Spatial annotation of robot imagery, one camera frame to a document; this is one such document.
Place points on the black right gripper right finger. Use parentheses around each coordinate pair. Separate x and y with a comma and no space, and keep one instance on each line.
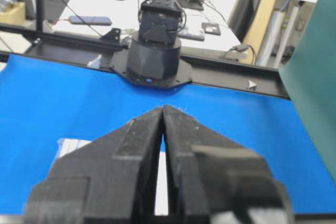
(213,179)

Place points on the blue table cloth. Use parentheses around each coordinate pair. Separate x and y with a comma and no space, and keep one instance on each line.
(42,102)

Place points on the black hard drive box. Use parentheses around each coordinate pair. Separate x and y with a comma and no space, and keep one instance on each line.
(211,28)

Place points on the black aluminium frame rail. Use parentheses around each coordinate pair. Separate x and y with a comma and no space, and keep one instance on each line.
(78,51)

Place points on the blue smartphone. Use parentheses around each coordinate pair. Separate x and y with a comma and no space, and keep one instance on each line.
(90,20)

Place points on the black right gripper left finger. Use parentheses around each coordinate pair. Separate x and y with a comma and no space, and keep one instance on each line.
(110,180)

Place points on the white blue checked towel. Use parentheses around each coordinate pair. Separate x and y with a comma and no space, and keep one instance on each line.
(68,145)

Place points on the white office desk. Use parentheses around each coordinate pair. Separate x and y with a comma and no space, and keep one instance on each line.
(124,15)

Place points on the green backdrop sheet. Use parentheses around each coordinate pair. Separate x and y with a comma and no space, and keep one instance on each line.
(309,78)

